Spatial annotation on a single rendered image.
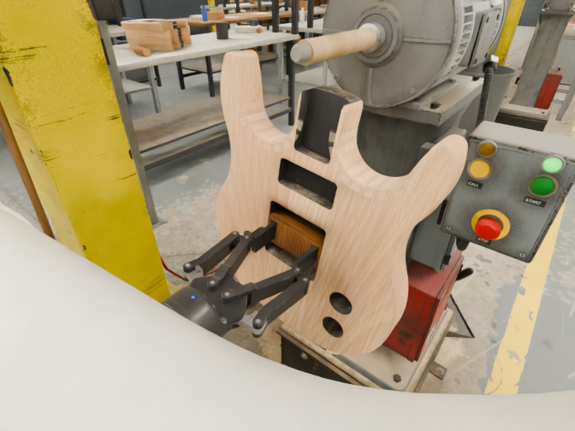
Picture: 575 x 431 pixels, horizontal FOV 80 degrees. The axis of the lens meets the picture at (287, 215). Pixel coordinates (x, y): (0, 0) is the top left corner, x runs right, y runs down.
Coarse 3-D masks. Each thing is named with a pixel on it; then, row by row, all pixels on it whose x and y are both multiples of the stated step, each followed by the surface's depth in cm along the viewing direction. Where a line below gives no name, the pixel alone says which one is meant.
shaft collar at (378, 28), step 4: (364, 24) 58; (368, 24) 57; (372, 24) 56; (376, 24) 57; (380, 24) 57; (360, 28) 58; (372, 28) 57; (376, 28) 56; (380, 28) 56; (376, 32) 56; (380, 32) 56; (384, 32) 57; (376, 36) 57; (380, 36) 56; (384, 36) 57; (376, 40) 57; (380, 40) 57; (384, 40) 58; (376, 44) 57; (380, 44) 58; (372, 48) 58; (376, 48) 58; (368, 52) 59
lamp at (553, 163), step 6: (546, 156) 51; (552, 156) 50; (558, 156) 50; (546, 162) 51; (552, 162) 50; (558, 162) 50; (564, 162) 50; (546, 168) 51; (552, 168) 51; (558, 168) 50
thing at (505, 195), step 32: (480, 128) 59; (512, 128) 59; (480, 160) 57; (512, 160) 54; (480, 192) 59; (512, 192) 56; (448, 224) 66; (512, 224) 58; (544, 224) 55; (512, 256) 61
